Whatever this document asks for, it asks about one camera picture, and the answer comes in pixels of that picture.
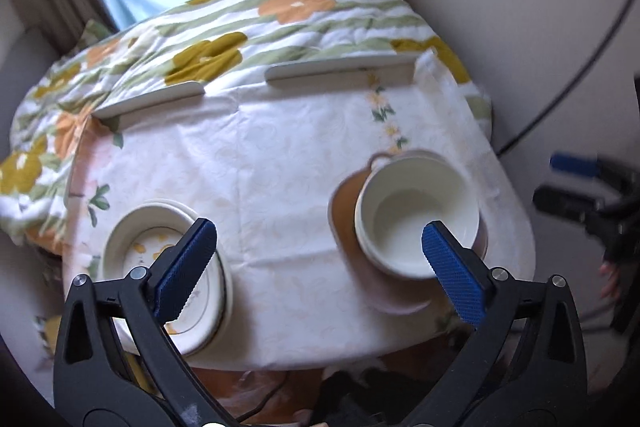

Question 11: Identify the person's right hand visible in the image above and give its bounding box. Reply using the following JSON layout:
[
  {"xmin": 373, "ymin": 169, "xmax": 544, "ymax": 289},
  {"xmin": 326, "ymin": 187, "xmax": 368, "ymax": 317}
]
[{"xmin": 599, "ymin": 257, "xmax": 622, "ymax": 304}]

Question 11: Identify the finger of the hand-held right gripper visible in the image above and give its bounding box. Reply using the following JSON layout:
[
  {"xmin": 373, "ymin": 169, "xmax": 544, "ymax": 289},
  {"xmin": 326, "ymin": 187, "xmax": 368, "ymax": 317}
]
[
  {"xmin": 532, "ymin": 186, "xmax": 608, "ymax": 228},
  {"xmin": 550, "ymin": 152, "xmax": 640, "ymax": 188}
]

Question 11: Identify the black cable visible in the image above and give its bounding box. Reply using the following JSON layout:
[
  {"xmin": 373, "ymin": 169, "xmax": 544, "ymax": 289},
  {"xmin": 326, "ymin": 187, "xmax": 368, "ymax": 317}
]
[{"xmin": 495, "ymin": 0, "xmax": 640, "ymax": 155}]

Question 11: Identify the short white board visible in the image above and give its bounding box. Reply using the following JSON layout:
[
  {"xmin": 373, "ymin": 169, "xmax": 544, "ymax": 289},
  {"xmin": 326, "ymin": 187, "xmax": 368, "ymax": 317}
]
[{"xmin": 92, "ymin": 80, "xmax": 207, "ymax": 120}]

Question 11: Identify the long white board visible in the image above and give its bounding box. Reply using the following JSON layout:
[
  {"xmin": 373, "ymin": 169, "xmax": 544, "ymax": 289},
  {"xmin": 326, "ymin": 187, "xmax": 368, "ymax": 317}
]
[{"xmin": 265, "ymin": 54, "xmax": 418, "ymax": 85}]

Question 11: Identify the floral blanket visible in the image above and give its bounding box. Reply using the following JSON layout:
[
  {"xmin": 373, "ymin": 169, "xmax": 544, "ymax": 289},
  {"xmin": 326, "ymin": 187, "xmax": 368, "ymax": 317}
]
[{"xmin": 0, "ymin": 0, "xmax": 493, "ymax": 358}]

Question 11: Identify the grey cushion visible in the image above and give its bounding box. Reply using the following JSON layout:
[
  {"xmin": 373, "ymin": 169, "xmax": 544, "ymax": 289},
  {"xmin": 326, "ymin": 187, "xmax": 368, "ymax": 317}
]
[{"xmin": 0, "ymin": 24, "xmax": 66, "ymax": 168}]

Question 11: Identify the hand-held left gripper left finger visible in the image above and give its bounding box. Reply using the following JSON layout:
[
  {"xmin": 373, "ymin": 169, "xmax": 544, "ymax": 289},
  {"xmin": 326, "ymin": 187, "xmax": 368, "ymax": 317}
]
[{"xmin": 52, "ymin": 218, "xmax": 238, "ymax": 427}]

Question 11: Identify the round plate with flower print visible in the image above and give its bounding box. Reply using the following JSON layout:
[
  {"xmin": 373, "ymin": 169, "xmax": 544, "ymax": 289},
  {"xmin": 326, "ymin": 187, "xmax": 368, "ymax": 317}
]
[{"xmin": 102, "ymin": 202, "xmax": 224, "ymax": 339}]

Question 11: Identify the large white oval dish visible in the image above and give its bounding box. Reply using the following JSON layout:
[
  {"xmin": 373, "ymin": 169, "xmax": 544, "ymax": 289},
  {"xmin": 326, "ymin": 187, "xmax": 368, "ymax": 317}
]
[{"xmin": 165, "ymin": 203, "xmax": 235, "ymax": 354}]

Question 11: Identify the white floral tablecloth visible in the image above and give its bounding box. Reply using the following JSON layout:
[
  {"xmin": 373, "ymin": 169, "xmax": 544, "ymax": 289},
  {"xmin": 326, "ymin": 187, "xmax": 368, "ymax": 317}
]
[{"xmin": 62, "ymin": 49, "xmax": 536, "ymax": 370}]

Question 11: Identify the small white bowl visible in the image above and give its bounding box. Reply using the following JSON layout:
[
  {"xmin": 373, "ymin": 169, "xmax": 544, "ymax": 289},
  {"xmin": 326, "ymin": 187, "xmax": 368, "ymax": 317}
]
[{"xmin": 357, "ymin": 153, "xmax": 478, "ymax": 275}]

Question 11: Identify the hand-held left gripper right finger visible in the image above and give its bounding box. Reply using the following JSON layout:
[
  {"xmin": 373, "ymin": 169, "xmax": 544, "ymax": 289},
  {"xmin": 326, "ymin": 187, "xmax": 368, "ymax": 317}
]
[{"xmin": 400, "ymin": 221, "xmax": 591, "ymax": 427}]

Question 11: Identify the cream bowl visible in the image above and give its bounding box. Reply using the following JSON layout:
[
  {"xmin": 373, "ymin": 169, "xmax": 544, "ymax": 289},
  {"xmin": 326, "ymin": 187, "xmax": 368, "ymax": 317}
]
[{"xmin": 354, "ymin": 151, "xmax": 482, "ymax": 282}]

